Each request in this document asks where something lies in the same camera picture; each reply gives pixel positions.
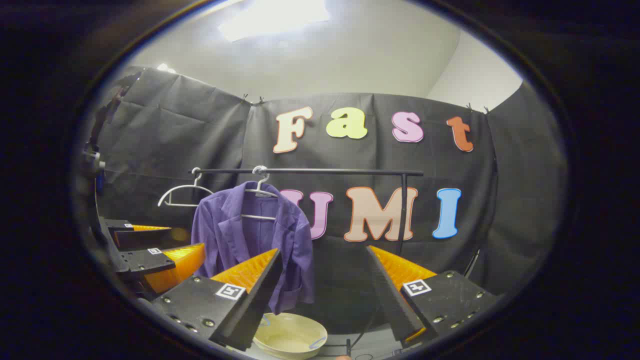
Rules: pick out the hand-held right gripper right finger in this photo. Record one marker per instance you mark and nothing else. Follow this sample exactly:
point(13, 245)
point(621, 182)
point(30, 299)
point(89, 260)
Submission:
point(390, 295)

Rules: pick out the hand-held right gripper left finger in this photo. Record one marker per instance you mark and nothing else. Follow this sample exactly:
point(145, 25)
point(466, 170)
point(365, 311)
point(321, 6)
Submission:
point(260, 295)

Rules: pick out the white clothes hanger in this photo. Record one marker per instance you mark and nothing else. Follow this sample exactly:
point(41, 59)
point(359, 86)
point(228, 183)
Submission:
point(182, 187)
point(257, 217)

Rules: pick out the cream laundry hamper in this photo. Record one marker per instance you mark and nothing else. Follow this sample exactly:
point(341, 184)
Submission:
point(290, 340)

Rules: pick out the purple knit shirt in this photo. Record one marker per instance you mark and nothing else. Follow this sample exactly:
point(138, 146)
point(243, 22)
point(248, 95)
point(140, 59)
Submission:
point(225, 235)

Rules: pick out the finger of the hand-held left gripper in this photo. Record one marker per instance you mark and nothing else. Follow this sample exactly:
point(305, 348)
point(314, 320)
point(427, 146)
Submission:
point(145, 262)
point(150, 239)

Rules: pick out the black clothes rack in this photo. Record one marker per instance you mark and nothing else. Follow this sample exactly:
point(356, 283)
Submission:
point(325, 171)

